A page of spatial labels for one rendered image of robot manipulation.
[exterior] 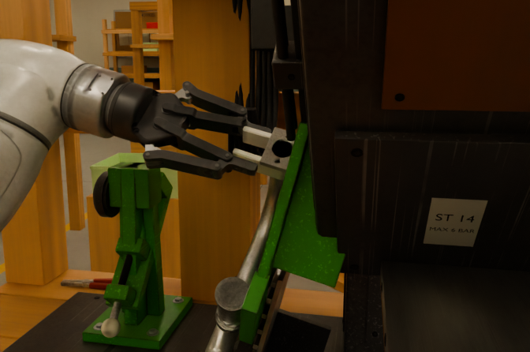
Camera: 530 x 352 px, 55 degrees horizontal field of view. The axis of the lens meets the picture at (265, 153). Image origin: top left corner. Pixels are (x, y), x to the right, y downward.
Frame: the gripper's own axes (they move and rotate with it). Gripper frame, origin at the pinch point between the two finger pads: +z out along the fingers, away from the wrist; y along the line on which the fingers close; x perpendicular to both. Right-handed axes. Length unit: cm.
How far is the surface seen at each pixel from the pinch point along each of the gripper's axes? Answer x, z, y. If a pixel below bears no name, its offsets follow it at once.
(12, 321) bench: 39, -37, -25
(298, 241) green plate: -4.7, 7.7, -12.0
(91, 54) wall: 769, -565, 569
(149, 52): 693, -410, 559
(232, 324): 5.0, 3.1, -20.1
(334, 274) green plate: -3.2, 12.2, -13.5
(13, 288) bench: 49, -46, -19
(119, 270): 25.0, -19.0, -14.0
